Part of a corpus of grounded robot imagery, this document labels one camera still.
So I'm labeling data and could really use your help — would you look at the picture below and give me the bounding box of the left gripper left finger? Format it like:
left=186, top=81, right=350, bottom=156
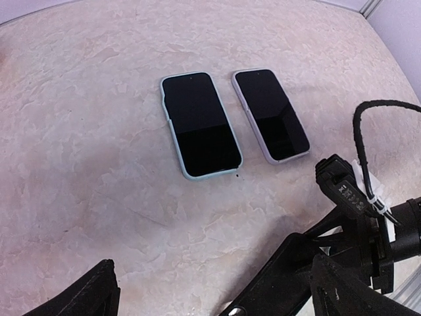
left=27, top=259, right=120, bottom=315

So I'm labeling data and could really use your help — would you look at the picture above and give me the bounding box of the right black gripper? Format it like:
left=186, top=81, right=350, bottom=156
left=219, top=213, right=394, bottom=315

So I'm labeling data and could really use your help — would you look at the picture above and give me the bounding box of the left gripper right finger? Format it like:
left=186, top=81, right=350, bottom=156
left=310, top=255, right=418, bottom=315

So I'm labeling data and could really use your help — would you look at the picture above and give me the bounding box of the lilac phone case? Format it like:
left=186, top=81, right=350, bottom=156
left=231, top=68, right=312, bottom=165

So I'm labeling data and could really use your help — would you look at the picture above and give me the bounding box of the light blue phone case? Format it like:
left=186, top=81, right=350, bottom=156
left=159, top=70, right=244, bottom=182

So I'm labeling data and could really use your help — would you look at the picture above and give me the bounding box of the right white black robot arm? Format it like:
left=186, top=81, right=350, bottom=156
left=223, top=199, right=420, bottom=315

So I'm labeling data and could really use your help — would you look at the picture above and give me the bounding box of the front aluminium rail base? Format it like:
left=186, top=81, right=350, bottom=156
left=390, top=271, right=420, bottom=313

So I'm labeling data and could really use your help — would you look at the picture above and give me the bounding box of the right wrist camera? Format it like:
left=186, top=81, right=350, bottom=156
left=315, top=154, right=380, bottom=219

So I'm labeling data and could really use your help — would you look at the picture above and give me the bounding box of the right aluminium frame post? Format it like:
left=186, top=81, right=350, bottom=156
left=359, top=0, right=383, bottom=19

